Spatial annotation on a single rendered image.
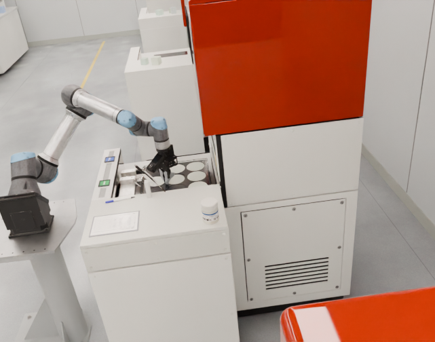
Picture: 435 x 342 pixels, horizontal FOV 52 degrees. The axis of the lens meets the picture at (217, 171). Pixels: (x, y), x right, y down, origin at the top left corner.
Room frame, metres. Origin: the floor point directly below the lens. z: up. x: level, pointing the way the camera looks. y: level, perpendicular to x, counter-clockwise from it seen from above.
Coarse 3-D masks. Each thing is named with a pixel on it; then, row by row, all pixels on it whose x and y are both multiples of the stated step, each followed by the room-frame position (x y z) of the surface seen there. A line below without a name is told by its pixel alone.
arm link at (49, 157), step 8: (72, 112) 2.18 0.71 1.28; (80, 112) 2.19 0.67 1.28; (88, 112) 2.22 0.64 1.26; (64, 120) 2.17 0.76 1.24; (72, 120) 2.17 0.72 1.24; (80, 120) 2.20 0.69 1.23; (64, 128) 2.15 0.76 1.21; (72, 128) 2.16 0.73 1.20; (56, 136) 2.13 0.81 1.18; (64, 136) 2.13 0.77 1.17; (48, 144) 2.12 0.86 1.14; (56, 144) 2.11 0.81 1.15; (64, 144) 2.13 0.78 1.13; (48, 152) 2.09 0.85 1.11; (56, 152) 2.09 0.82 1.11; (48, 160) 2.05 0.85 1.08; (56, 160) 2.09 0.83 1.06; (48, 168) 2.04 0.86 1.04; (56, 168) 2.09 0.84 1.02; (40, 176) 1.99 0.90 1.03; (48, 176) 2.04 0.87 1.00; (56, 176) 2.08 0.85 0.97
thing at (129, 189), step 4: (136, 176) 2.17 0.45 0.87; (136, 180) 2.14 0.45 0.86; (128, 184) 2.08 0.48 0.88; (132, 184) 2.07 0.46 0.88; (120, 188) 2.04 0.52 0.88; (124, 188) 2.04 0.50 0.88; (128, 188) 2.04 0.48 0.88; (132, 188) 2.03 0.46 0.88; (120, 192) 2.00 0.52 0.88; (124, 192) 2.00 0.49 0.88; (128, 192) 1.99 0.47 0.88; (132, 192) 1.99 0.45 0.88; (120, 196) 1.96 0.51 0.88
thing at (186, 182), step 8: (200, 160) 2.22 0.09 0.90; (152, 176) 2.10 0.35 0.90; (184, 176) 2.06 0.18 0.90; (208, 176) 2.03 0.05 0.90; (144, 184) 2.03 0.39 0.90; (168, 184) 2.00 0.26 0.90; (176, 184) 1.99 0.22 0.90; (184, 184) 1.98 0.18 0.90; (208, 184) 1.96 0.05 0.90; (144, 192) 1.95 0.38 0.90; (152, 192) 1.94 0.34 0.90
